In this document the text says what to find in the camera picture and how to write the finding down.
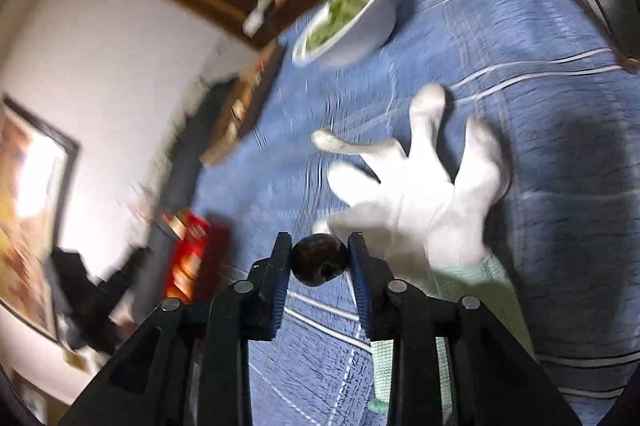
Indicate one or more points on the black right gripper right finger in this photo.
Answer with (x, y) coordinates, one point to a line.
(493, 380)

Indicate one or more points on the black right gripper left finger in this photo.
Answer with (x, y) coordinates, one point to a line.
(188, 364)

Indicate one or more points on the red plastic tray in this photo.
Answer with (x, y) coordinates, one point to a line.
(201, 245)

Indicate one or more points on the dark round fruit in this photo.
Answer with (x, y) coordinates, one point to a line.
(317, 259)

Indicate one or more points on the white gloved right hand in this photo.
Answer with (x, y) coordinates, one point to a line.
(428, 226)

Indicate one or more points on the black sofa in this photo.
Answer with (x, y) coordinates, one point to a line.
(184, 157)

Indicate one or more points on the cardboard box with items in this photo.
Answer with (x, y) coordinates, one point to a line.
(243, 106)

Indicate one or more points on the blue plaid tablecloth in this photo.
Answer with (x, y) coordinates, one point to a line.
(566, 112)

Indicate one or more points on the white bowl with greens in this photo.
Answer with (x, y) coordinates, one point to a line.
(344, 32)

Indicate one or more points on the framed wall picture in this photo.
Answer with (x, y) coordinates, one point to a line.
(37, 163)

